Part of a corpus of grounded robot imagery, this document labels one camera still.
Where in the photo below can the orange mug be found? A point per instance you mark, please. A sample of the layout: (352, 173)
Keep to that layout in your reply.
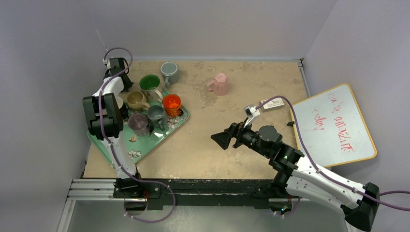
(172, 105)

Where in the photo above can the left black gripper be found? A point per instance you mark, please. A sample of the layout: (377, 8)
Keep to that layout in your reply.
(128, 85)

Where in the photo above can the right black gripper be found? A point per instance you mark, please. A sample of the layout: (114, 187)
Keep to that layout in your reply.
(236, 136)

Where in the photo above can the small red white box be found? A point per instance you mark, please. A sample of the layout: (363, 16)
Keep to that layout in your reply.
(274, 104)

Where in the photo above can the black mug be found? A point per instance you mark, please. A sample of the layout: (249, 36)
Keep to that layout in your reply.
(122, 107)

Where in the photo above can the grey-teal mug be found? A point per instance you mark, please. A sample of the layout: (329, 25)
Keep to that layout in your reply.
(169, 71)

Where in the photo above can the grey-blue mug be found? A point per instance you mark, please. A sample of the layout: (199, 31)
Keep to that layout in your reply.
(157, 117)

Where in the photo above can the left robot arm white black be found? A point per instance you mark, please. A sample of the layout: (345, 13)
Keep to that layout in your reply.
(105, 121)

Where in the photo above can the whiteboard with yellow frame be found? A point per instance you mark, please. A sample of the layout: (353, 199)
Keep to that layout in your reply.
(332, 129)

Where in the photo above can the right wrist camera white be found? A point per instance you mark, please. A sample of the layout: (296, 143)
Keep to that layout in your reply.
(252, 113)

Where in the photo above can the pink faceted mug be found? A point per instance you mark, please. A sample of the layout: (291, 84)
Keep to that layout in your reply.
(219, 85)

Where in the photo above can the cream floral mug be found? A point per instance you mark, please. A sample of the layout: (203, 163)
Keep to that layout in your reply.
(151, 86)

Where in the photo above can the green floral tray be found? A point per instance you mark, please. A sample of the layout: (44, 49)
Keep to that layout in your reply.
(137, 146)

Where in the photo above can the beige round mug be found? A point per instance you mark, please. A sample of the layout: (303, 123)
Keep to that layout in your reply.
(137, 101)

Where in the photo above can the purple mug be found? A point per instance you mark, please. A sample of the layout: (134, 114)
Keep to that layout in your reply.
(140, 125)

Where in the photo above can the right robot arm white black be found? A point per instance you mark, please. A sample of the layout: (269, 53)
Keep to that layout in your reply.
(299, 177)

